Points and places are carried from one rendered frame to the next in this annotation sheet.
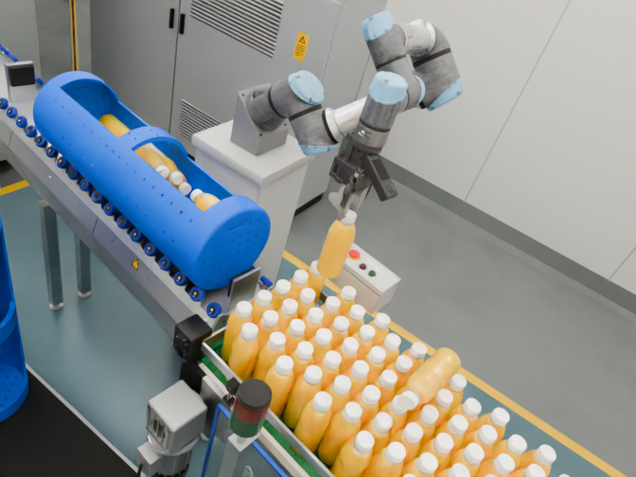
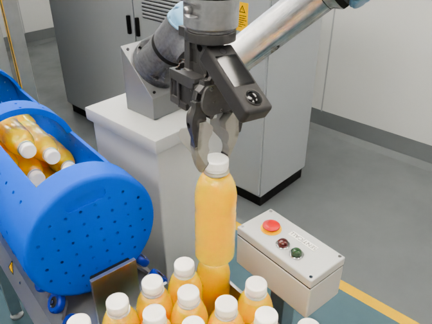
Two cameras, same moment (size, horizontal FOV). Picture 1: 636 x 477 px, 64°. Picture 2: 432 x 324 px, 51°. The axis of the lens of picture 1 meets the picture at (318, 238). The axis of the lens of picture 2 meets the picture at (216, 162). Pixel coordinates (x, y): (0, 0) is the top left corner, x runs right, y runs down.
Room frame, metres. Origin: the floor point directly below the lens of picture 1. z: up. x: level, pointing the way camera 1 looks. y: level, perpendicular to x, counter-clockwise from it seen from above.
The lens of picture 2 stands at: (0.49, -0.25, 1.70)
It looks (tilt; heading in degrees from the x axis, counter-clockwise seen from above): 31 degrees down; 20
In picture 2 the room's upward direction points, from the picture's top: straight up
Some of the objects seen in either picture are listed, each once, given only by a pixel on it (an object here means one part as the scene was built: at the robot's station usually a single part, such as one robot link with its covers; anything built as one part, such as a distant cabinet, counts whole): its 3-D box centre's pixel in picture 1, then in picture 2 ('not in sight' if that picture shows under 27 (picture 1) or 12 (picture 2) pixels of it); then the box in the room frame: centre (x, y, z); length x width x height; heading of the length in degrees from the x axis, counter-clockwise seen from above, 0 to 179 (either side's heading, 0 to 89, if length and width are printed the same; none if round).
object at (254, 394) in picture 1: (247, 416); not in sight; (0.54, 0.02, 1.18); 0.06 x 0.06 x 0.16
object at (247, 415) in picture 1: (252, 401); not in sight; (0.54, 0.02, 1.23); 0.06 x 0.06 x 0.04
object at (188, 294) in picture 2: (308, 293); (188, 294); (1.00, -0.02, 1.09); 0.04 x 0.04 x 0.02
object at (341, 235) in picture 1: (337, 245); (215, 213); (1.06, -0.05, 1.24); 0.07 x 0.07 x 0.19
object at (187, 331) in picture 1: (193, 339); not in sight; (0.85, 0.23, 0.95); 0.10 x 0.07 x 0.10; 149
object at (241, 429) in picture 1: (248, 415); not in sight; (0.54, 0.02, 1.18); 0.06 x 0.06 x 0.05
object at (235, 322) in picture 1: (238, 333); not in sight; (0.88, 0.12, 0.99); 0.07 x 0.07 x 0.19
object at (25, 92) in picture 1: (22, 82); not in sight; (1.73, 1.30, 1.00); 0.10 x 0.04 x 0.15; 149
